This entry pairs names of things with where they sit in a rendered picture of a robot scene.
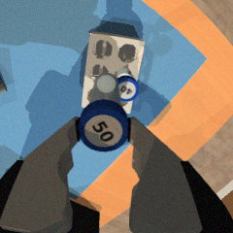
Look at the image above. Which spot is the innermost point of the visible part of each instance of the blue bench mat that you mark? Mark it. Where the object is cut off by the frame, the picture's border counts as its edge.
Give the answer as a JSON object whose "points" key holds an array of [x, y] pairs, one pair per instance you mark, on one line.
{"points": [[43, 50]]}

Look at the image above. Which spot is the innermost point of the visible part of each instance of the white done button box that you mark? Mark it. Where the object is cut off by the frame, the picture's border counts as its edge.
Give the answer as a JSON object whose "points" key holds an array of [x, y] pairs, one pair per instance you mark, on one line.
{"points": [[2, 86]]}

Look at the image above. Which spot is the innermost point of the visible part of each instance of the beige tube rack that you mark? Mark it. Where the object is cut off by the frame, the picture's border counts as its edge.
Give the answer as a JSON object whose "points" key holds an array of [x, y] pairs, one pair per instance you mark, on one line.
{"points": [[107, 45]]}

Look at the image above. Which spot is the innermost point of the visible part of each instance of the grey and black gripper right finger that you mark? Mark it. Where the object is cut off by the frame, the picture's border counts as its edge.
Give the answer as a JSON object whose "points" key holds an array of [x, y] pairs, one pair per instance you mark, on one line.
{"points": [[170, 196]]}

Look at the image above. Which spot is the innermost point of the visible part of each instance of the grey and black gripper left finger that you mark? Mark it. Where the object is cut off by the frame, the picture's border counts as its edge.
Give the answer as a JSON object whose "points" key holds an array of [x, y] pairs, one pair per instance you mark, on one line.
{"points": [[33, 192]]}

